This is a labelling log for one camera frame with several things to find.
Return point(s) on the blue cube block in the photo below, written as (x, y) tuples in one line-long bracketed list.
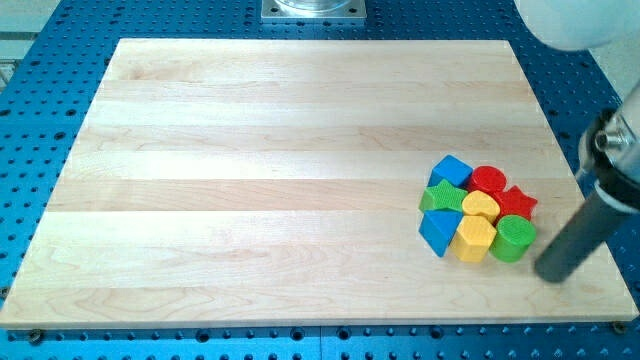
[(450, 168)]

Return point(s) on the red cylinder block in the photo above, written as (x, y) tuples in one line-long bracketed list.
[(487, 179)]

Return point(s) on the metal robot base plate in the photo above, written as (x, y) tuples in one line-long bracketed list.
[(282, 10)]

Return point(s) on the yellow pentagon block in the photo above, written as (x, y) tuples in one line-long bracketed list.
[(472, 239)]

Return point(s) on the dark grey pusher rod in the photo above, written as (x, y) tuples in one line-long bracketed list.
[(596, 220)]

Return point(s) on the yellow heart block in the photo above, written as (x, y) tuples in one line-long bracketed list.
[(478, 203)]

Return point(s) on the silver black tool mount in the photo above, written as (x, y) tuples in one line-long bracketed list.
[(609, 148)]

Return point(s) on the green star block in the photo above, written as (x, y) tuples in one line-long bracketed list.
[(443, 196)]

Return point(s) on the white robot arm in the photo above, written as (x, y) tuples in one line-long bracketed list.
[(572, 25)]

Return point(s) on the red star block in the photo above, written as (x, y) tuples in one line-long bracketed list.
[(515, 202)]

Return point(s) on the blue triangle block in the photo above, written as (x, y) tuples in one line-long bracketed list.
[(438, 227)]

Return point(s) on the green cylinder block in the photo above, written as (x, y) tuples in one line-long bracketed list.
[(514, 236)]

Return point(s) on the light wooden board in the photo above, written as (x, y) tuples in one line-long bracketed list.
[(240, 183)]

